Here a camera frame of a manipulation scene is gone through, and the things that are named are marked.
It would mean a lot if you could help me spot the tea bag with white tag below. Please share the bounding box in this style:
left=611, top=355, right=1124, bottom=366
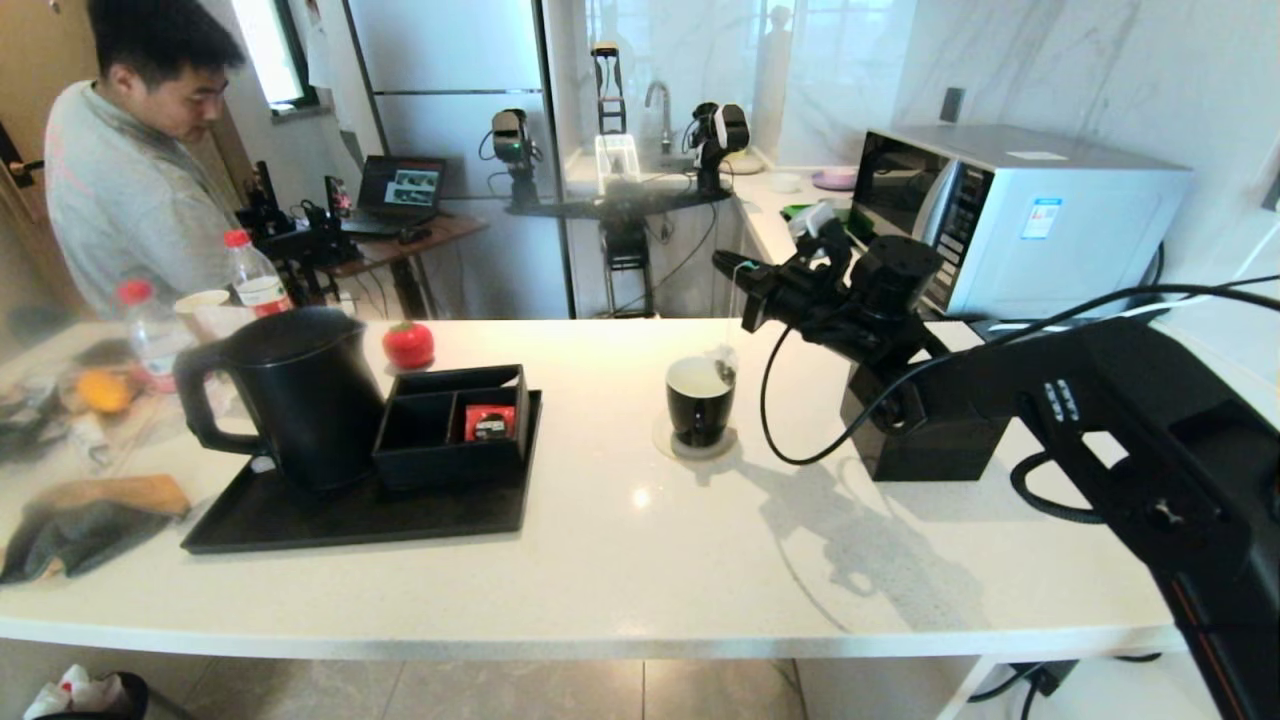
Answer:
left=708, top=258, right=763, bottom=389

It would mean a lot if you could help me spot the black electric kettle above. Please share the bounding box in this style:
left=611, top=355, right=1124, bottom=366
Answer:
left=175, top=306, right=389, bottom=498

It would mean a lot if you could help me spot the grey lower kitchen cabinet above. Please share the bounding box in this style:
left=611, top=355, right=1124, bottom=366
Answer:
left=655, top=200, right=801, bottom=319

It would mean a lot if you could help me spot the green tray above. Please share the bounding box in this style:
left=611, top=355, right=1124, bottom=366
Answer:
left=779, top=203, right=826, bottom=248

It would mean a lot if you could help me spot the black mug white inside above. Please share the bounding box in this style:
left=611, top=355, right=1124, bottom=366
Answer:
left=665, top=356, right=738, bottom=449

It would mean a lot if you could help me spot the black teleoperation stand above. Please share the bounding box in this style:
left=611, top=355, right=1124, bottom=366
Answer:
left=505, top=183, right=736, bottom=319

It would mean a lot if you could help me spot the round translucent coaster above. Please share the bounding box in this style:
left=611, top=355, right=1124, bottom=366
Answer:
left=651, top=412, right=740, bottom=462

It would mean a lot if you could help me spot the chrome sink faucet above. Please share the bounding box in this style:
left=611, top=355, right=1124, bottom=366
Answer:
left=644, top=80, right=676, bottom=156

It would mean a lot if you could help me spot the black tissue box white top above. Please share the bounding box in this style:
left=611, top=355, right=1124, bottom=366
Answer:
left=838, top=360, right=1013, bottom=483

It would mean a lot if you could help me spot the black upright gripper tool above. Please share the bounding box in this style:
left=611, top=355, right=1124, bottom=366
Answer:
left=590, top=40, right=629, bottom=135

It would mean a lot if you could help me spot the silver microwave oven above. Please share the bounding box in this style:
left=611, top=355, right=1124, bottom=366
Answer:
left=846, top=123, right=1193, bottom=321

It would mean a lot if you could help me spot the red sachet packet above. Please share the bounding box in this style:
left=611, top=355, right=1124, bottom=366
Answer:
left=463, top=404, right=517, bottom=442

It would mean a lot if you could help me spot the brown wooden desk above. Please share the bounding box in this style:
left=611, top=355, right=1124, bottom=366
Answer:
left=290, top=212, right=489, bottom=319

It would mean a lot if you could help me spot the grey refrigerator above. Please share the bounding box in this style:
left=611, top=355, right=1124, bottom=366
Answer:
left=345, top=0, right=576, bottom=321

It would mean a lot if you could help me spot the red tomato-shaped toy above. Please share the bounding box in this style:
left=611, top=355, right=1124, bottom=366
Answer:
left=381, top=322, right=436, bottom=371

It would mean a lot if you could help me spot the black laptop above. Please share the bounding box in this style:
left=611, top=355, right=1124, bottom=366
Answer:
left=343, top=154, right=448, bottom=237

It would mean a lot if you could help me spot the black compartment organizer box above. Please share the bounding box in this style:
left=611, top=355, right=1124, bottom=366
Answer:
left=372, top=365, right=531, bottom=493

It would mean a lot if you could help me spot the black rectangular serving tray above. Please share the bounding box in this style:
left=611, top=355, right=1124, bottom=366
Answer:
left=180, top=390, right=543, bottom=555

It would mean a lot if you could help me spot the black handheld controller rig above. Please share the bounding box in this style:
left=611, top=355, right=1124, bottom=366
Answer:
left=235, top=160, right=363, bottom=299

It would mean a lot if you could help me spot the clear water bottle red cap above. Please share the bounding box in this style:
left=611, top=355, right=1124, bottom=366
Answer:
left=222, top=229, right=294, bottom=319
left=116, top=280, right=201, bottom=393

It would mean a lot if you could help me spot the dark-framed window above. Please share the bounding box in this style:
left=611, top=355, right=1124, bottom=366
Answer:
left=235, top=0, right=321, bottom=113

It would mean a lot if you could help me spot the paper cup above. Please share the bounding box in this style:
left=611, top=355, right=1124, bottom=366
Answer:
left=175, top=289, right=257, bottom=342

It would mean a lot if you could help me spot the person in grey shirt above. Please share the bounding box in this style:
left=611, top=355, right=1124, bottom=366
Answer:
left=42, top=0, right=251, bottom=319

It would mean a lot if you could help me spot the clear plastic food container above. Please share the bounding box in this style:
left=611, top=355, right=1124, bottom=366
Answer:
left=0, top=335, right=179, bottom=471

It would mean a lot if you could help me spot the orange food item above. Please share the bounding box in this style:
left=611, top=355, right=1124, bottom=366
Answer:
left=78, top=370, right=137, bottom=417

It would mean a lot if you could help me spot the brown and black cloth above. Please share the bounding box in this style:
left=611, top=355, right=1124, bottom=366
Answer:
left=0, top=475, right=192, bottom=587

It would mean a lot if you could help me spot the brown wooden door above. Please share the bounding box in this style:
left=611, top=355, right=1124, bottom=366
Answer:
left=0, top=0, right=101, bottom=311

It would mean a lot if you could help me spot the black trash bin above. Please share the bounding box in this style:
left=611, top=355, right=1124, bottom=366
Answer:
left=22, top=665, right=150, bottom=720

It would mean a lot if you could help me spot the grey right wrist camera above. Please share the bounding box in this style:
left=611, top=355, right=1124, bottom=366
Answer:
left=790, top=200, right=841, bottom=246

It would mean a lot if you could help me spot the black white teleoperation handle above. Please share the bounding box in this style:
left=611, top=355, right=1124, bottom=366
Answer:
left=686, top=100, right=751, bottom=196

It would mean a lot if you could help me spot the white plastic frame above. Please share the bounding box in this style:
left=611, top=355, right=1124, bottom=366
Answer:
left=596, top=132, right=641, bottom=195

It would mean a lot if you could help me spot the white power cable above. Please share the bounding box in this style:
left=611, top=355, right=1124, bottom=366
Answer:
left=985, top=222, right=1280, bottom=336

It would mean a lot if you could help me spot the black camera on stand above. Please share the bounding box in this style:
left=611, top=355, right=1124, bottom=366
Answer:
left=488, top=107, right=544, bottom=209

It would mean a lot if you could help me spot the black braided cable sleeve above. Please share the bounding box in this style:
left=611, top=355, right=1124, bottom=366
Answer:
left=1010, top=452, right=1106, bottom=526

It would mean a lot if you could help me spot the black microwave power cable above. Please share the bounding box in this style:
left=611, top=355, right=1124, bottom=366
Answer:
left=1120, top=243, right=1280, bottom=321

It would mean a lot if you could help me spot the black charger cable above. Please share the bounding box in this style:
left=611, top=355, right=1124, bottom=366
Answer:
left=965, top=652, right=1164, bottom=720

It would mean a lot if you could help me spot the black door handle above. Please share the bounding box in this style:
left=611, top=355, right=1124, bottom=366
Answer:
left=0, top=120, right=46, bottom=191

